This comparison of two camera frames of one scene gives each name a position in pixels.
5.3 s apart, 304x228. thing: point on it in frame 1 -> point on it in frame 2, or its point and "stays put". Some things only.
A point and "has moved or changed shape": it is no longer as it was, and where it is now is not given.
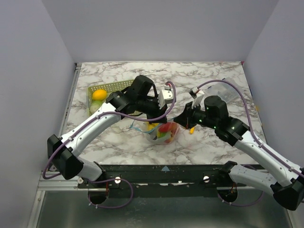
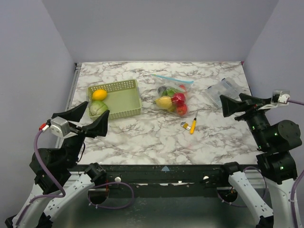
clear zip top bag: [165, 133] -> [171, 95]
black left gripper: [158, 112] -> [99, 127]
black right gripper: [189, 116] -> [248, 108]
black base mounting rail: [168, 181] stays put
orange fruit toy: [99, 94] stays put
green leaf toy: [162, 134] has moved or changed shape
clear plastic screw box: [226, 88] stays put
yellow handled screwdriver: [192, 130] stays put
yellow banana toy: [150, 127] has moved or changed shape
